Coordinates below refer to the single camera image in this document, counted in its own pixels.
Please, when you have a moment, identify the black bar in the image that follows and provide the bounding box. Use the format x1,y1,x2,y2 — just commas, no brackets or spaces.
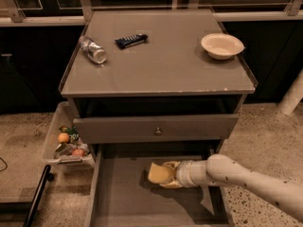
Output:
23,165,54,227

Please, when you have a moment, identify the yellow sponge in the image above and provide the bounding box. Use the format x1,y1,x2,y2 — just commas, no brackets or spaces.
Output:
148,163,175,184

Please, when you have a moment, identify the grey drawer cabinet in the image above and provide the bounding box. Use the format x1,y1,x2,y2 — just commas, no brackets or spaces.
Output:
61,9,257,151

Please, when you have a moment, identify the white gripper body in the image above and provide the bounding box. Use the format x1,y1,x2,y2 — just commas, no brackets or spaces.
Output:
176,161,196,188

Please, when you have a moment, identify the red apple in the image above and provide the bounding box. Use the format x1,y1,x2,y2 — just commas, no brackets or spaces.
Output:
72,148,85,156

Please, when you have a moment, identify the clear plastic storage bin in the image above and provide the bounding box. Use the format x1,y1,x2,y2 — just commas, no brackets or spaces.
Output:
42,101,95,172

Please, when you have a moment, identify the clear plastic water bottle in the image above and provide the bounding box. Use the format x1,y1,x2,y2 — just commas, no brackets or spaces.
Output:
79,36,107,64

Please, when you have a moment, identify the white railing frame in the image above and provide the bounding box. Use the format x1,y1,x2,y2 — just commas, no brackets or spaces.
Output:
1,0,303,26

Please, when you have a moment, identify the orange fruit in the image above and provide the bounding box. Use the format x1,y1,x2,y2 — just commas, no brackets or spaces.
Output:
58,132,69,143

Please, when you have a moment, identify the round metal drawer knob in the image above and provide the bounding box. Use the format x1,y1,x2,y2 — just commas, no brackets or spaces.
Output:
154,128,163,136

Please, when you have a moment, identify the green snack bag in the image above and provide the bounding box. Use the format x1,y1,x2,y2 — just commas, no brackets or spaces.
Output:
59,126,80,143

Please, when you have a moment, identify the black cable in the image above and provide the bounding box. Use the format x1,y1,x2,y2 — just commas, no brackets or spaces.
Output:
0,156,9,172

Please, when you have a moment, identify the open grey middle drawer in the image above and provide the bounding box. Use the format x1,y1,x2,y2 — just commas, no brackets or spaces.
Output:
84,142,235,227

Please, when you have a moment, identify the white paper bowl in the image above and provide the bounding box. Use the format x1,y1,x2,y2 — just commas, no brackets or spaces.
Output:
201,33,244,61

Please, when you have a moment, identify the grey top drawer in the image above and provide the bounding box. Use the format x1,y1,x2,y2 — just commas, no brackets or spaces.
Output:
73,114,239,144

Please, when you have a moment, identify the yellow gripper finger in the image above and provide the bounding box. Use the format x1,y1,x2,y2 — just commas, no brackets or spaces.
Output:
163,161,181,169
159,180,183,189

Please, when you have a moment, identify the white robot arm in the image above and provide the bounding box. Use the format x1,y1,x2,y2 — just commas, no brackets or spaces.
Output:
161,76,303,227

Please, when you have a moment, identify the silver foil snack packet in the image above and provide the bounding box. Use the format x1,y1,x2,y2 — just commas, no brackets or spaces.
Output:
54,143,74,158

